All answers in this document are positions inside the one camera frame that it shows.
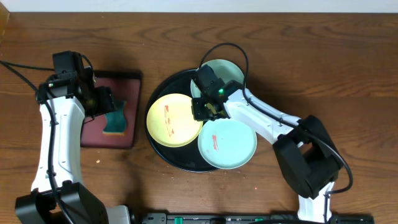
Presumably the green yellow sponge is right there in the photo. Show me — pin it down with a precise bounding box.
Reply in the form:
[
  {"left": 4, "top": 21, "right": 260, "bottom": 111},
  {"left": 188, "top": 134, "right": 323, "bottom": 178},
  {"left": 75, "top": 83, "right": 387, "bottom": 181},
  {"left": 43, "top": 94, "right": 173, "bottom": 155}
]
[{"left": 103, "top": 101, "right": 127, "bottom": 135}]

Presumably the yellow plate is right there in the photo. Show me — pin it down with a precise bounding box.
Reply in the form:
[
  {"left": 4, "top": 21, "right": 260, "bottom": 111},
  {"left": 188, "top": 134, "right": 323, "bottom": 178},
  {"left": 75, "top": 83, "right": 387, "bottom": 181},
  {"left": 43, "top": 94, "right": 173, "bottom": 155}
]
[{"left": 146, "top": 93, "right": 203, "bottom": 147}]

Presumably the light blue plate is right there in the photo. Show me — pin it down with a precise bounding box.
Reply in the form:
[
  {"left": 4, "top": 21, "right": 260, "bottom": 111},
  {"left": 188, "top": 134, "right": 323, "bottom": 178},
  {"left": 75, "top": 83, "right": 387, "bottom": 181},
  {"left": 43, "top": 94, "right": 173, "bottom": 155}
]
[{"left": 198, "top": 119, "right": 257, "bottom": 169}]

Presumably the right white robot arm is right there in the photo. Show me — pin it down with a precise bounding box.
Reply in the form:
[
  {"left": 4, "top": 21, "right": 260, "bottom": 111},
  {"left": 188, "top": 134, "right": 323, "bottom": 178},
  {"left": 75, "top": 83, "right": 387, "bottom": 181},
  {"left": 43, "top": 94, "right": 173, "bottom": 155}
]
[{"left": 191, "top": 80, "right": 348, "bottom": 223}]

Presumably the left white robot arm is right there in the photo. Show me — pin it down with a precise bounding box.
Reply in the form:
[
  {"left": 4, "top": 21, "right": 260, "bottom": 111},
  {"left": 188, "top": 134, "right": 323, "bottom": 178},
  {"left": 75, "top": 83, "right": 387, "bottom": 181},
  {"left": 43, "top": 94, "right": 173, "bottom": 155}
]
[{"left": 15, "top": 67, "right": 131, "bottom": 223}]

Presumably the dark red rectangular tray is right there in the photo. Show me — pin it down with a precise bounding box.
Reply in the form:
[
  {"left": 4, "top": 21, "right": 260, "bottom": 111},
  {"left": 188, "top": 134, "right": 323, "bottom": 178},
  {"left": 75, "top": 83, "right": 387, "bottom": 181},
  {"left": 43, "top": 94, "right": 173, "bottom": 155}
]
[{"left": 80, "top": 70, "right": 142, "bottom": 149}]

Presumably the round black tray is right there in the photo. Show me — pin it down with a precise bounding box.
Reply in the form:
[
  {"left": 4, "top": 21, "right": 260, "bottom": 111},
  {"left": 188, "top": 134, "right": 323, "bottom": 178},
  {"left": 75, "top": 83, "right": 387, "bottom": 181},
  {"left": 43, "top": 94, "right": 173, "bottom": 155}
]
[{"left": 145, "top": 68, "right": 218, "bottom": 172}]

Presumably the pale green plate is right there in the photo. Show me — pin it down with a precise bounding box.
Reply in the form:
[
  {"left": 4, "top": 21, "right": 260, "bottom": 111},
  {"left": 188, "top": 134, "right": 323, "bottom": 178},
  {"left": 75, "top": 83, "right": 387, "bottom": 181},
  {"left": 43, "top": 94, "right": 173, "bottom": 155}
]
[{"left": 198, "top": 59, "right": 244, "bottom": 95}]

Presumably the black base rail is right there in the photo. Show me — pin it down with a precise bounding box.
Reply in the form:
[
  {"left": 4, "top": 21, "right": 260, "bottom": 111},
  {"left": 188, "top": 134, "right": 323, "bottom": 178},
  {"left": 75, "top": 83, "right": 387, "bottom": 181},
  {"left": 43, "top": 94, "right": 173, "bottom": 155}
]
[{"left": 136, "top": 213, "right": 375, "bottom": 224}]

